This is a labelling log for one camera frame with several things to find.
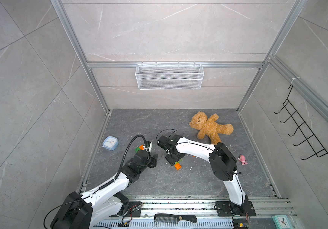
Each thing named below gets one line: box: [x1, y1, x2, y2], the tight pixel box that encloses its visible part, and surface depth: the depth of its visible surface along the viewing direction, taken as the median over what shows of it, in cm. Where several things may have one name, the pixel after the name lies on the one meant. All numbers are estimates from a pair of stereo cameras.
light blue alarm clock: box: [102, 135, 119, 151], surface depth 99 cm
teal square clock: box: [271, 214, 293, 229], surface depth 70 cm
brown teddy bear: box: [188, 111, 235, 145], surface depth 102 cm
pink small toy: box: [237, 154, 248, 166], surface depth 92 cm
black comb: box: [153, 213, 198, 224], surface depth 73 cm
